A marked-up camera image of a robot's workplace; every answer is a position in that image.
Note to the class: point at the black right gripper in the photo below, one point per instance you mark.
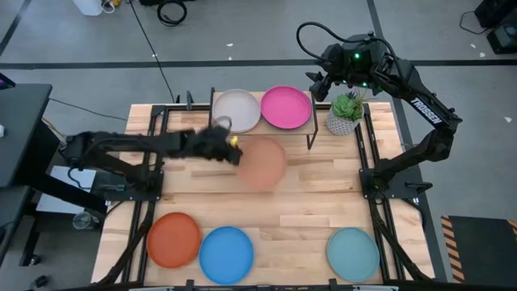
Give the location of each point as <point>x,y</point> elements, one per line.
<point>335,64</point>

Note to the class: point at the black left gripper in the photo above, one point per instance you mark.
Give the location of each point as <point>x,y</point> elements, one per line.
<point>210,145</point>

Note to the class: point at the salmon peach plate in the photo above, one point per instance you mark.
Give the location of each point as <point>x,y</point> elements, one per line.
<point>264,165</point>

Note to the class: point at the pink plate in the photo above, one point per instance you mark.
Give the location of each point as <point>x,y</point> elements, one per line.
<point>286,107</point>

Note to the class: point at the grey beige plate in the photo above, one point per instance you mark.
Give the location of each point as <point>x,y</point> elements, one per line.
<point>236,109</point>

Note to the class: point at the blue plate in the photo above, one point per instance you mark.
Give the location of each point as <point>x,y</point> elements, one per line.
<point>226,255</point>

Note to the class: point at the orange red plate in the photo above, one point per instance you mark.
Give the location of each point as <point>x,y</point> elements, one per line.
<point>173,240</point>

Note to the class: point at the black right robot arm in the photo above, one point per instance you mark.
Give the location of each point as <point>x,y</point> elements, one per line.
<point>428,111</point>

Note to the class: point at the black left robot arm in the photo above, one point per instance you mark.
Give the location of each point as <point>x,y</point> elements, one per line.
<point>133,143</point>

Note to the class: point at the small yellow tag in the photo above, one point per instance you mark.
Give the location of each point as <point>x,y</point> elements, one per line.
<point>234,141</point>

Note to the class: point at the succulent in patterned white pot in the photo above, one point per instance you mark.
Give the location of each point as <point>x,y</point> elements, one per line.
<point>343,121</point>

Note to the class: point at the teal plate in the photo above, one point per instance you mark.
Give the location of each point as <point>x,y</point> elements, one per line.
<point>353,254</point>

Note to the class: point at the clear glass jar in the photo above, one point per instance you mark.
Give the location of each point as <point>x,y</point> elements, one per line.
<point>83,220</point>

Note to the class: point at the black equipment box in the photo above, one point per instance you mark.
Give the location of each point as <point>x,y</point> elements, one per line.
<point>501,36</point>

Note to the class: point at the white board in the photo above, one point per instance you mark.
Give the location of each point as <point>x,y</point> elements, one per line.
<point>52,202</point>

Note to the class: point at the white cylindrical container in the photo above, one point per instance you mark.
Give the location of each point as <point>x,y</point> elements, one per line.
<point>87,6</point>

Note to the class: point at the black desk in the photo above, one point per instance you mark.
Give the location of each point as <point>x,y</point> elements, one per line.
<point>20,129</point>

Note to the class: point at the black hazard striped mat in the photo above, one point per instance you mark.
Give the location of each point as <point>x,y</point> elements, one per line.
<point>480,250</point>

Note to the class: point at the wooden shelf black metal frame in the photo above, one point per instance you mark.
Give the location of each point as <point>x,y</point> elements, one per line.
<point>299,131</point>

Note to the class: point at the black table rig frame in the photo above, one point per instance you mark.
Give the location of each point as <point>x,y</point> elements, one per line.
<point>182,106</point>

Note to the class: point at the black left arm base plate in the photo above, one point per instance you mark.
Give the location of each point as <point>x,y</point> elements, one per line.
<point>121,194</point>

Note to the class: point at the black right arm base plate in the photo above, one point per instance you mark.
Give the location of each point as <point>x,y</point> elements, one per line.
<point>404,188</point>

